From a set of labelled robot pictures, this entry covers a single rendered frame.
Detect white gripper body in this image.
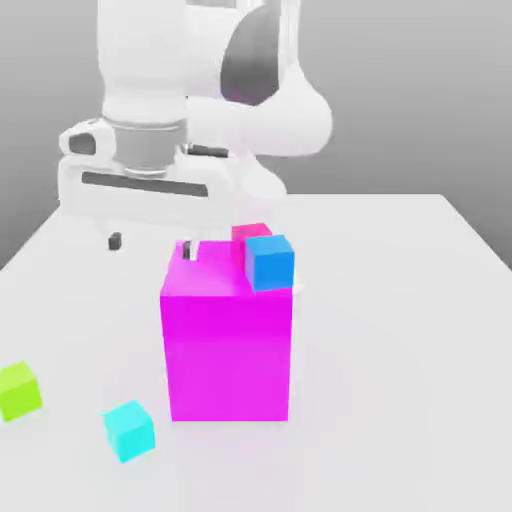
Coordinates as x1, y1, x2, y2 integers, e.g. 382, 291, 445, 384
57, 153, 243, 240

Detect small pink cube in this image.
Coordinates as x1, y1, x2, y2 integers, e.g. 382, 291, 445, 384
230, 222, 274, 273

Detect small blue cube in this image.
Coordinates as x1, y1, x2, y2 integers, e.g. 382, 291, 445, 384
244, 234, 296, 294

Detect small green cube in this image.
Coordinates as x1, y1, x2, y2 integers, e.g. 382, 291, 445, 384
0, 360, 44, 424

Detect small cyan cube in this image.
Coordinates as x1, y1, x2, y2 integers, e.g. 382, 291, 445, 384
101, 399, 157, 465

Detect large magenta box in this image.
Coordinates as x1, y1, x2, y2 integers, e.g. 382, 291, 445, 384
159, 238, 296, 424

